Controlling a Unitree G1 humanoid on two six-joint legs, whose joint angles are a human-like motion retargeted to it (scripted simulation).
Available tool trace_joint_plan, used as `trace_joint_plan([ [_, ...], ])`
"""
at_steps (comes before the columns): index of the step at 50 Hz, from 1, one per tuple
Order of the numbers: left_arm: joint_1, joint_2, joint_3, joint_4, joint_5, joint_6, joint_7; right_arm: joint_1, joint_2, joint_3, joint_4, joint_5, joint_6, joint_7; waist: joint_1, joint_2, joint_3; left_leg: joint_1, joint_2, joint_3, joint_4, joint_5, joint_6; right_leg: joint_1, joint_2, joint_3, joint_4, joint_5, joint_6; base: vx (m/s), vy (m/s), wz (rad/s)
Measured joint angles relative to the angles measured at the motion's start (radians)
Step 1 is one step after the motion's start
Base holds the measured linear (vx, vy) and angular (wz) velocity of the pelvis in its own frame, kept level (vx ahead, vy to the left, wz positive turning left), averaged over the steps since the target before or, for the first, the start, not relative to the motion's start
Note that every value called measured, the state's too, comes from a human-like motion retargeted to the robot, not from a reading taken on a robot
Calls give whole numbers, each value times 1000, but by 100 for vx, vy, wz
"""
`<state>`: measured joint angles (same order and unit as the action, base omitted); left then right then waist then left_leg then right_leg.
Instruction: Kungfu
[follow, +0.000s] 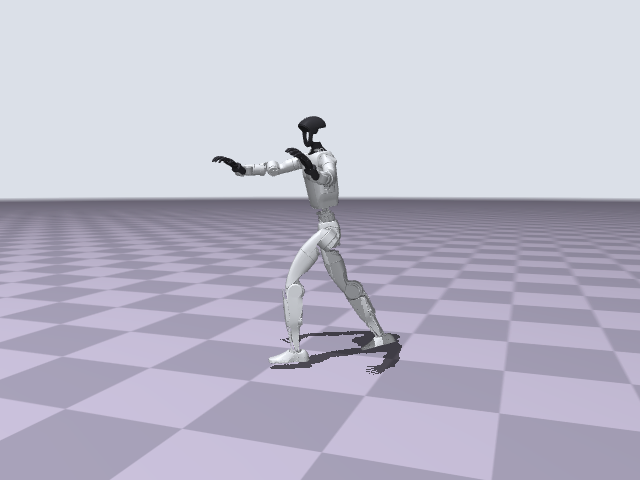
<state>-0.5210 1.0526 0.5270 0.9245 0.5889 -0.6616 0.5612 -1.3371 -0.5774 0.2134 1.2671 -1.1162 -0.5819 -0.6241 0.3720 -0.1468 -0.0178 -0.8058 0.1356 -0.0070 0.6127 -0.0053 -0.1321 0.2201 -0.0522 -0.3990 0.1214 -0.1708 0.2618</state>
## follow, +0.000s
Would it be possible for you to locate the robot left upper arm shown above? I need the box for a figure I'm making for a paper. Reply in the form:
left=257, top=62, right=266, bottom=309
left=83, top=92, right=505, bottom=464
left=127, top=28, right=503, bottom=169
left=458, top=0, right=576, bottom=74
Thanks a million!
left=318, top=154, right=337, bottom=187

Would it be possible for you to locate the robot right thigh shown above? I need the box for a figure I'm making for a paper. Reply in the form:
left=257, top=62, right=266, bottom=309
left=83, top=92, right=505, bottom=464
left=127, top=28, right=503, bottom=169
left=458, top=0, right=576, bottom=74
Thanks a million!
left=320, top=240, right=363, bottom=299

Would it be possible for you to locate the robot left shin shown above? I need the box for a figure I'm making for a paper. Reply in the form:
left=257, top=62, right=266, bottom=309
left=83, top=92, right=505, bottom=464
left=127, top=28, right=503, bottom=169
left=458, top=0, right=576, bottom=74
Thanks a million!
left=282, top=284, right=303, bottom=353

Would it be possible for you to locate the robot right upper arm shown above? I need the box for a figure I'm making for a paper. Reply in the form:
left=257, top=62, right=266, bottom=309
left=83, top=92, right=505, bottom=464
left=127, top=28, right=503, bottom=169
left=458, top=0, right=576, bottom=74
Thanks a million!
left=266, top=153, right=307, bottom=176

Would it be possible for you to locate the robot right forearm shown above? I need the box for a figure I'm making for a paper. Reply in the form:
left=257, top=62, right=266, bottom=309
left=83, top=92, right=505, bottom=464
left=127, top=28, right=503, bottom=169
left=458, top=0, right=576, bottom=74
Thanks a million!
left=234, top=162, right=268, bottom=177

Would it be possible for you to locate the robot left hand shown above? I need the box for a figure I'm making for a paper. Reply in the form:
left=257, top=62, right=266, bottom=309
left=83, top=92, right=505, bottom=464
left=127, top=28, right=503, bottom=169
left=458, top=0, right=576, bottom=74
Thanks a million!
left=285, top=148, right=320, bottom=181

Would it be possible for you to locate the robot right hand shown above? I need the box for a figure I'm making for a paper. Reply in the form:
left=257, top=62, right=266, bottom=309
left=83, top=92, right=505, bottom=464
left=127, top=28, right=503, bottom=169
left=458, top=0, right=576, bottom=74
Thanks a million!
left=212, top=156, right=246, bottom=175

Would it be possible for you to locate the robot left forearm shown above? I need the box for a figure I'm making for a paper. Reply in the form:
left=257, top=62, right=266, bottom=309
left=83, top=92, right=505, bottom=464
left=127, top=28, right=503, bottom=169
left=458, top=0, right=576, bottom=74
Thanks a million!
left=306, top=169, right=337, bottom=186

